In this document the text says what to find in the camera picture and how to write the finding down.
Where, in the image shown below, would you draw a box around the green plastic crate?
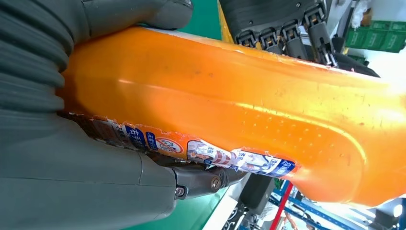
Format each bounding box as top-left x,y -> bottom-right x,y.
344,20 -> 406,53

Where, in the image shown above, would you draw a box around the red metal bar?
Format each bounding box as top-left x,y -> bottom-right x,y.
270,182 -> 294,230

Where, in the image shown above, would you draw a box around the blue metal rack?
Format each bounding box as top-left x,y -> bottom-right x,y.
270,181 -> 406,230

